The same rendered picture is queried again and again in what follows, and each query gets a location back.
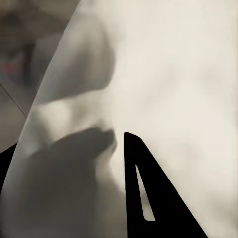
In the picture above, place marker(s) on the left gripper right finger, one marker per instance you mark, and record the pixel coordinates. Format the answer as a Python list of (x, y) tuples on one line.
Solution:
[(173, 218)]

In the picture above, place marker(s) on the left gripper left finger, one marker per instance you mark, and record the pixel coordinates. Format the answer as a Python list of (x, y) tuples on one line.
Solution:
[(5, 159)]

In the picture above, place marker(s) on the bowl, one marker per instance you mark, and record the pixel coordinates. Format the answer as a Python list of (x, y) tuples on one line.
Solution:
[(163, 70)]

